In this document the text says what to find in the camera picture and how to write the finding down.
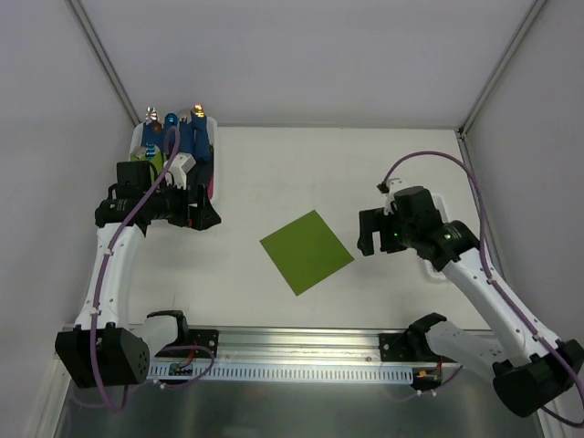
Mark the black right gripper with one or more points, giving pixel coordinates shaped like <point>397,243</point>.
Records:
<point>379,231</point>

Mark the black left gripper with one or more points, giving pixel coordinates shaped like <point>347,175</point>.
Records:
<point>194,207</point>

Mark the aluminium mounting rail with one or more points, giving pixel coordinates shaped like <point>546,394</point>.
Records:
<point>307,346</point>

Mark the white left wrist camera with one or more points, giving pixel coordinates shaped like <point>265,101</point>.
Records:
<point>180,166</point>

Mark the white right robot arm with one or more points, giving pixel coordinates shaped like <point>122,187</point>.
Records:
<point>528,364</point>

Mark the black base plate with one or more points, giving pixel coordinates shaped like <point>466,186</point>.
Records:
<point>405,346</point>
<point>202,337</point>

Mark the white perforated utensil tray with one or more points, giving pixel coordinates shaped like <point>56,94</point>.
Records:
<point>428,269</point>

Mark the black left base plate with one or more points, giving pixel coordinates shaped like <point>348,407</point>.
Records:
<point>202,337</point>

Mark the green rolled napkin bundle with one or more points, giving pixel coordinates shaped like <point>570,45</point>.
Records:
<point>157,163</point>
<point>146,153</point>

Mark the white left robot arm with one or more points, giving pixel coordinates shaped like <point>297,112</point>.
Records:
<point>101,350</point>

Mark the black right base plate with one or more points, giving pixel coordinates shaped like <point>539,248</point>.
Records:
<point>405,346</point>

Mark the white slotted cable duct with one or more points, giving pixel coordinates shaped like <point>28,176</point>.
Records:
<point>170,371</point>

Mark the white bin of rolled napkins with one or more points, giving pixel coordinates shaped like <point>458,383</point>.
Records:
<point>214,137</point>

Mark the green paper napkin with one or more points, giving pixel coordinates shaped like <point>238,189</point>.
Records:
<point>306,251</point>

